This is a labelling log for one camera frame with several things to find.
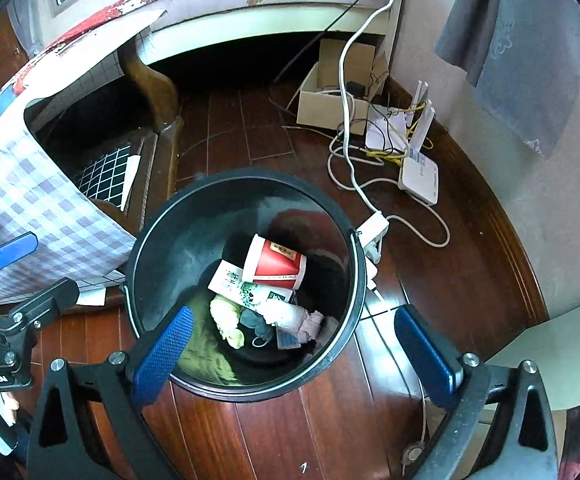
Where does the green white milk carton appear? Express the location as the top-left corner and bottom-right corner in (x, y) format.
(207, 260), (293, 312)

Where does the bed with floral sheet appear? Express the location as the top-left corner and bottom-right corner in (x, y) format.
(6, 0), (401, 101)

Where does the cardboard box under bed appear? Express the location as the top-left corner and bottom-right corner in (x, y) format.
(295, 39), (387, 136)

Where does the wooden table leg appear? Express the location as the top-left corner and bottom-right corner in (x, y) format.
(118, 37), (183, 207)

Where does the dark wooden door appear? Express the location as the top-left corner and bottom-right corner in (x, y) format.
(0, 8), (31, 101)

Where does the red paper cup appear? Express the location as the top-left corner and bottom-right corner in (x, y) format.
(242, 234), (307, 290)

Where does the black trash bin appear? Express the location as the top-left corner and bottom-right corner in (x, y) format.
(125, 168), (367, 405)

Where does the white power cable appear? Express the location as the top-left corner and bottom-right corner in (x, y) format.
(327, 0), (452, 250)

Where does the red white milk carton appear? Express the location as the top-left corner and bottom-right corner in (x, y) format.
(261, 299), (323, 344)

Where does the grey blue curtain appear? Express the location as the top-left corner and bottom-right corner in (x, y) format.
(435, 0), (580, 157)

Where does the white power strip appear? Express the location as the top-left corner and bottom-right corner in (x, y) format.
(357, 211), (390, 290)

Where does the yellow cloth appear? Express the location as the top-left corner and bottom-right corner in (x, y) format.
(209, 295), (244, 350)

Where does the white router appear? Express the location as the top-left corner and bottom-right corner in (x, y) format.
(365, 80), (439, 206)

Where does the purple checkered tablecloth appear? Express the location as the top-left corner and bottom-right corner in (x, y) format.
(0, 9), (163, 304)

